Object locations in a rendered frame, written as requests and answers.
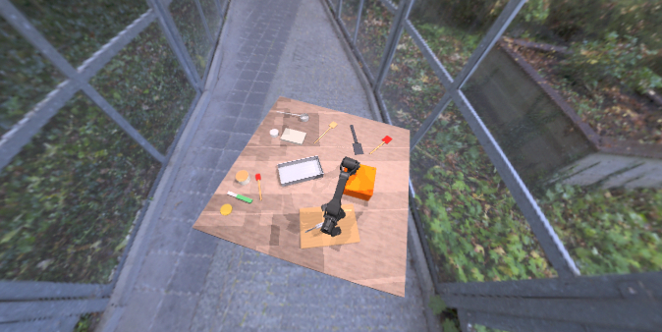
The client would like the yellow round disc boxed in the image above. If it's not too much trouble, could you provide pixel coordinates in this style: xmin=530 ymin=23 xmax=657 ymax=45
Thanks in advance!
xmin=220 ymin=204 xmax=233 ymax=215

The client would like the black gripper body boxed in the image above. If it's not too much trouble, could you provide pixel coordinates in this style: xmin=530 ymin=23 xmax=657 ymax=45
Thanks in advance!
xmin=321 ymin=203 xmax=342 ymax=238

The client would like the white flat square block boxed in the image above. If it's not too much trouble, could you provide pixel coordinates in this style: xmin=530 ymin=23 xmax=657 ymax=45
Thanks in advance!
xmin=280 ymin=128 xmax=306 ymax=145

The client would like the red spatula with wooden handle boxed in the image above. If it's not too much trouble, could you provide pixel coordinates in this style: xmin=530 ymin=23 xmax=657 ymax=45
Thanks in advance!
xmin=370 ymin=136 xmax=392 ymax=154

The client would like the grey saucepan with long handle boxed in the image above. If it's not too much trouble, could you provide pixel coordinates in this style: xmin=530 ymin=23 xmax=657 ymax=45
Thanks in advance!
xmin=276 ymin=111 xmax=309 ymax=122

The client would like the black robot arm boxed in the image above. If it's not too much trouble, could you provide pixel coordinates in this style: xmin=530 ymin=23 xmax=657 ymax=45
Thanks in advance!
xmin=320 ymin=156 xmax=360 ymax=235

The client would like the grey cylindrical pot with tan lid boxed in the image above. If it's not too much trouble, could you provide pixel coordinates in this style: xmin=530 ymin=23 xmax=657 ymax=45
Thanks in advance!
xmin=236 ymin=171 xmax=250 ymax=185

